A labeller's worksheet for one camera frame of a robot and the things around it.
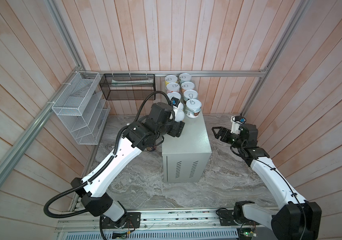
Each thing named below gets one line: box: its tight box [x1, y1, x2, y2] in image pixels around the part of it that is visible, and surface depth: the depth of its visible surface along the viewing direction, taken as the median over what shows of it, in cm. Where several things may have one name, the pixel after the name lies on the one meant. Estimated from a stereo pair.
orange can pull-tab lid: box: [181, 81, 195, 90], surface depth 81 cm
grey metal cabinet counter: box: [162, 110, 212, 183], surface depth 69 cm
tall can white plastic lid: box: [173, 102, 185, 122], surface depth 61 cm
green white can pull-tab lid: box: [179, 73, 192, 82], surface depth 86 cm
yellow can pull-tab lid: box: [164, 75, 178, 83], surface depth 85 cm
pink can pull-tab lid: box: [166, 82, 180, 94], surface depth 81 cm
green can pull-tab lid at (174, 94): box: [167, 91, 182, 101], surface depth 76 cm
